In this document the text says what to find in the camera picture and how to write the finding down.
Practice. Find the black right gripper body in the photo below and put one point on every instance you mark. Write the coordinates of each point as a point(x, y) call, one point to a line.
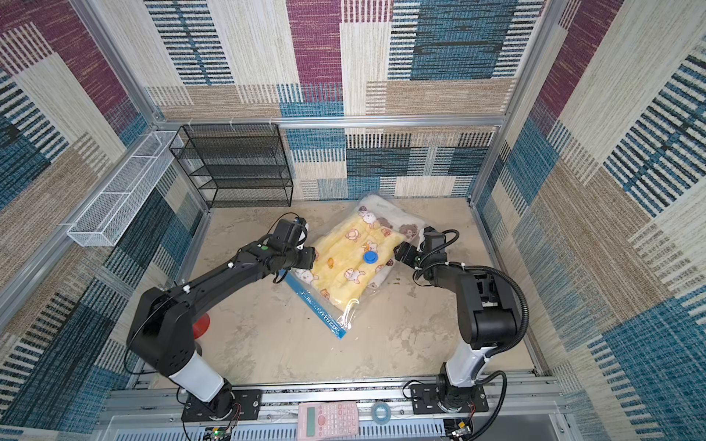
point(405, 254)

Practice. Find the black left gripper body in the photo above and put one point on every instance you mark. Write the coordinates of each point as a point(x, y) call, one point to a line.
point(301, 259)

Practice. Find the white bear print blanket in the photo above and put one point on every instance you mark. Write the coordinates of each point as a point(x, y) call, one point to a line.
point(390, 218)

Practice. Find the yellow cartoon print blanket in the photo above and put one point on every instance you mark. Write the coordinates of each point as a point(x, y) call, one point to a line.
point(345, 261)

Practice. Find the clear vacuum bag blue zipper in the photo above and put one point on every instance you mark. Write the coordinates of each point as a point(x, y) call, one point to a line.
point(336, 321)

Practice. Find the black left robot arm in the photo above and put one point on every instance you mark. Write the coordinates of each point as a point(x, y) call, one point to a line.
point(161, 333)

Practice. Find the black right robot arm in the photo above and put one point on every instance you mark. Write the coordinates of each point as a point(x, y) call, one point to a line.
point(492, 315)

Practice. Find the red pencil cup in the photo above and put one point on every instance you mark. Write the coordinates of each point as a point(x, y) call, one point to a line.
point(201, 326)

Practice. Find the pink calculator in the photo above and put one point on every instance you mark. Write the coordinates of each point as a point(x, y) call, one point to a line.
point(327, 420)

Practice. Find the black wire shelf rack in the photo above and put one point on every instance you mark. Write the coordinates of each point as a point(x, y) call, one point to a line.
point(235, 165)

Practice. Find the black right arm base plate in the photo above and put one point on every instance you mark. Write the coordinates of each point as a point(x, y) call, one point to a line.
point(429, 399)

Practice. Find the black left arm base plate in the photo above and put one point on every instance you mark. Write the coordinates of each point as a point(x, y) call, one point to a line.
point(241, 405)

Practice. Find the white mesh wall basket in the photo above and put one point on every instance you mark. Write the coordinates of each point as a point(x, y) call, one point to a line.
point(108, 216)

